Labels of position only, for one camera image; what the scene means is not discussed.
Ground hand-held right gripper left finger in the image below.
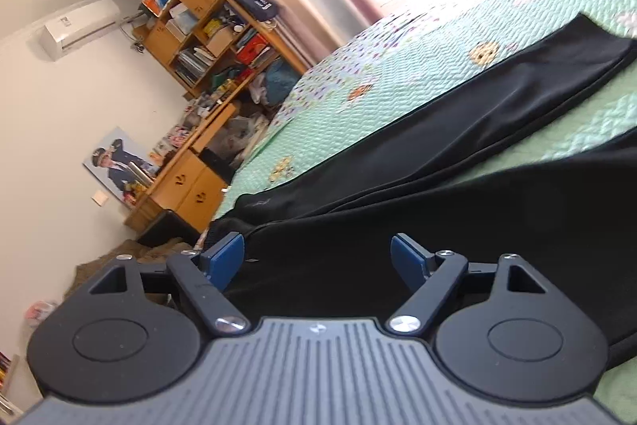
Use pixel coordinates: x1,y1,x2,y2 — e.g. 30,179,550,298
84,232,248,336

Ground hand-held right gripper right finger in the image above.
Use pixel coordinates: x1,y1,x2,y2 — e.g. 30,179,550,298
389,233,548,333

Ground black pants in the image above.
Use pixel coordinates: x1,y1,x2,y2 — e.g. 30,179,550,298
206,12,637,356

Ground wooden desk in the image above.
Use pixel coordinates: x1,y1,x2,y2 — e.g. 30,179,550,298
124,99,240,234

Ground clear plastic bag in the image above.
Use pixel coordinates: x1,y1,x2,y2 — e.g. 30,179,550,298
214,116,270,162

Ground child pilot poster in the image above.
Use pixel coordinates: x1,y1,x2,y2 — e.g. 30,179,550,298
82,126,162,207

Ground blue fabric bag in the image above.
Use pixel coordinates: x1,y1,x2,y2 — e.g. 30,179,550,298
264,59,302,102

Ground green quilted bee bedspread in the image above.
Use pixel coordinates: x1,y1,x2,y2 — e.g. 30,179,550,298
214,0,637,411

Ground red box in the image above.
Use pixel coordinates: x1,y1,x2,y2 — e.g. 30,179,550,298
236,34,272,67

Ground cardboard box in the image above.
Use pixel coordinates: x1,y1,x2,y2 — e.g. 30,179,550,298
204,24,240,57

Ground navy tote bag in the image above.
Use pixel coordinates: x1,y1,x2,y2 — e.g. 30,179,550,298
229,0,280,22

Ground white air conditioner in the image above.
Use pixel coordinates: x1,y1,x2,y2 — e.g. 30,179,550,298
40,0,123,62

